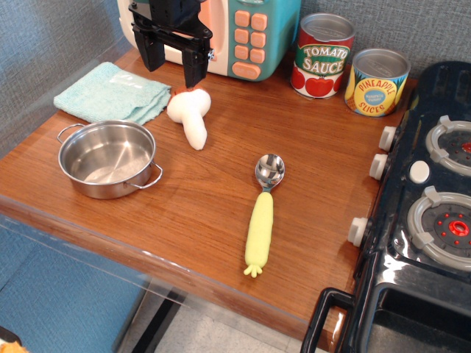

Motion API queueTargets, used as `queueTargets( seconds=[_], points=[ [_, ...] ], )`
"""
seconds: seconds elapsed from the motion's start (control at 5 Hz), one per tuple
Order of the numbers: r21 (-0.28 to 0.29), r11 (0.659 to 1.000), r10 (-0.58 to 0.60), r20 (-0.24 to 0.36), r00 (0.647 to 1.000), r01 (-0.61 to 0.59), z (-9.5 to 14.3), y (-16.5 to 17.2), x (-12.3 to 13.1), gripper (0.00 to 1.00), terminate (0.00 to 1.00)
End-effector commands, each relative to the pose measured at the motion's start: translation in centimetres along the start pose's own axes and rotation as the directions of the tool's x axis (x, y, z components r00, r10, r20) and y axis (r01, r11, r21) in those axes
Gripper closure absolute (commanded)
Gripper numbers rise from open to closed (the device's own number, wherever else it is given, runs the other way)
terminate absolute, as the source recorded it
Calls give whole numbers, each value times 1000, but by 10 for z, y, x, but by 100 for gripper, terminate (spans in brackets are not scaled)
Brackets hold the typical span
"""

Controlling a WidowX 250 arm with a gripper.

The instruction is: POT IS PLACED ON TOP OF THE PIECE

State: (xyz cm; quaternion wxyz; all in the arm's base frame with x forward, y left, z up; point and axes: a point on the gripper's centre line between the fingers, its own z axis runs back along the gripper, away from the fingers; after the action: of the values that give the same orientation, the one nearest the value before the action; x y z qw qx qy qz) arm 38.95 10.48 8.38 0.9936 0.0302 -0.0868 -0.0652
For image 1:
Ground stainless steel pot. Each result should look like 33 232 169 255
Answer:
57 120 163 199

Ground light blue folded cloth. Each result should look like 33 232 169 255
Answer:
53 62 171 125

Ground spoon with yellow handle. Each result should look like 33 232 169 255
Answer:
244 154 285 278

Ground tomato sauce can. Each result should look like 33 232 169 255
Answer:
291 13 355 99

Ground orange plush object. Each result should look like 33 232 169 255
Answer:
0 341 29 353

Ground teal toy microwave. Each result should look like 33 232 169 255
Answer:
118 1 300 82

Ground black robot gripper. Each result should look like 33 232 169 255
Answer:
129 0 213 88

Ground black toy stove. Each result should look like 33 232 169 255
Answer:
302 61 470 352

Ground white plush mushroom toy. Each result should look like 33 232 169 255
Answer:
167 88 211 151

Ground pineapple slices can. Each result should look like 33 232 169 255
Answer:
344 48 411 117

